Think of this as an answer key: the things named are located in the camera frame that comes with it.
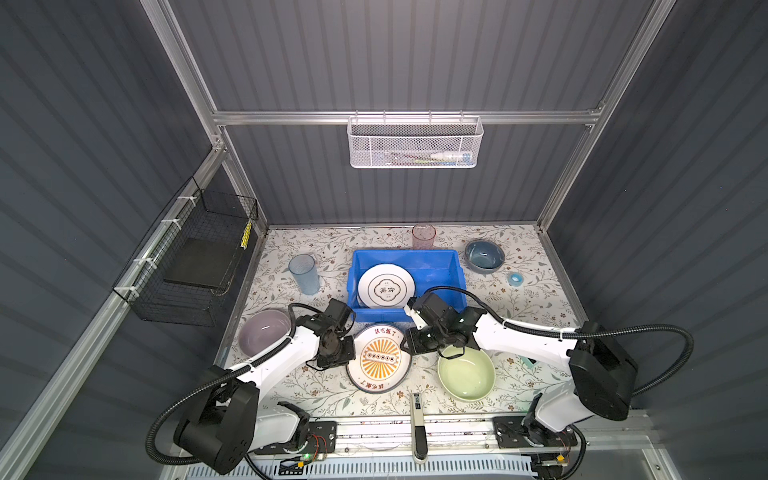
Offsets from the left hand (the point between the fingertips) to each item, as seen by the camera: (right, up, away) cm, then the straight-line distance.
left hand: (350, 359), depth 85 cm
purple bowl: (-28, +7, +6) cm, 29 cm away
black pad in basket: (-35, +28, -12) cm, 46 cm away
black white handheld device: (+19, -14, -12) cm, 26 cm away
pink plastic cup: (+23, +36, +15) cm, 45 cm away
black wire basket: (-41, +41, -4) cm, 58 cm away
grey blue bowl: (+46, +29, +24) cm, 59 cm away
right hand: (+16, +4, -3) cm, 17 cm away
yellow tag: (-29, +35, -2) cm, 46 cm away
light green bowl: (+33, -5, -2) cm, 34 cm away
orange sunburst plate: (+9, -1, -2) cm, 9 cm away
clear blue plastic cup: (-17, +25, +12) cm, 32 cm away
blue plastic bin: (+1, +28, +20) cm, 34 cm away
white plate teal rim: (+10, +19, +15) cm, 26 cm away
